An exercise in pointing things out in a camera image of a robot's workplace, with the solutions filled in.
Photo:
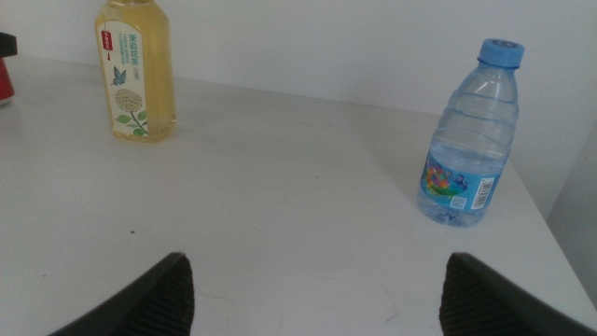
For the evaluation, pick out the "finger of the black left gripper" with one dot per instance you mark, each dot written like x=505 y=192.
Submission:
x=7 y=44

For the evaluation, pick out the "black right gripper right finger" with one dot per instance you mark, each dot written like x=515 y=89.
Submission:
x=480 y=303

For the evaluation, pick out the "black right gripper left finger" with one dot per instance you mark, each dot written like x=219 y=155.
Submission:
x=154 y=303

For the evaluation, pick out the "red soda can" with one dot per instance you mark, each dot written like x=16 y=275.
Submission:
x=4 y=84

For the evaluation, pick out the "clear water bottle blue cap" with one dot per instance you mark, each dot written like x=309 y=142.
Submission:
x=471 y=154

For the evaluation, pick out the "yellow tea bottle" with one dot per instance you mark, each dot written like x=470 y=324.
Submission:
x=158 y=79

